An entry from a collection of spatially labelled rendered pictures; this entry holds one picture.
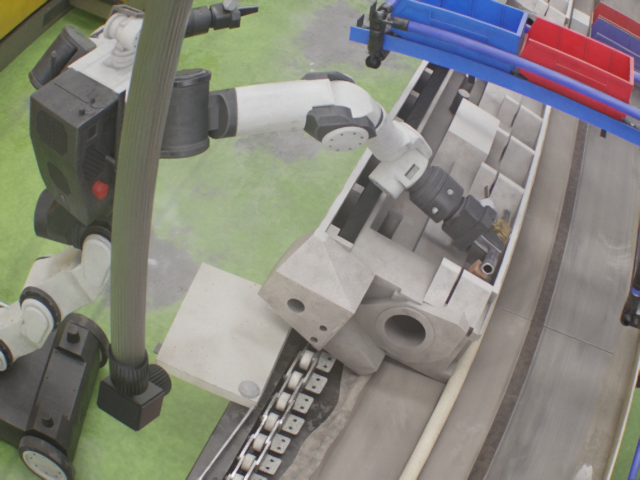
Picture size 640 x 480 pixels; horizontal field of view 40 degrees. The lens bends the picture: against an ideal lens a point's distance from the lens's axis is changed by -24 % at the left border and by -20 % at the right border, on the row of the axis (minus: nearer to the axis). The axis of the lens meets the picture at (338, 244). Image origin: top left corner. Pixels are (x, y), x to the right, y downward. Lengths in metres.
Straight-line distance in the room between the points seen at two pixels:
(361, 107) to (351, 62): 2.52
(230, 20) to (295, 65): 1.77
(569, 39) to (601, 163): 0.74
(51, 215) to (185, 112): 0.51
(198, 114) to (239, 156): 1.98
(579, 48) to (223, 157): 1.79
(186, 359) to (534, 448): 0.74
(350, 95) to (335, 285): 0.36
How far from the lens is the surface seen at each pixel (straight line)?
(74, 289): 2.26
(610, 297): 2.52
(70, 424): 2.61
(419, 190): 2.05
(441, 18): 2.21
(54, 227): 2.13
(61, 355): 2.76
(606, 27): 3.67
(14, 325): 2.50
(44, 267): 2.36
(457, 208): 2.07
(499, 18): 2.33
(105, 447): 2.79
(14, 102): 4.05
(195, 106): 1.75
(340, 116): 1.78
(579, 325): 2.40
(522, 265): 2.46
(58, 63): 2.02
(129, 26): 1.83
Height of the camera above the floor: 2.33
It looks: 42 degrees down
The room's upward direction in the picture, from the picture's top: 15 degrees clockwise
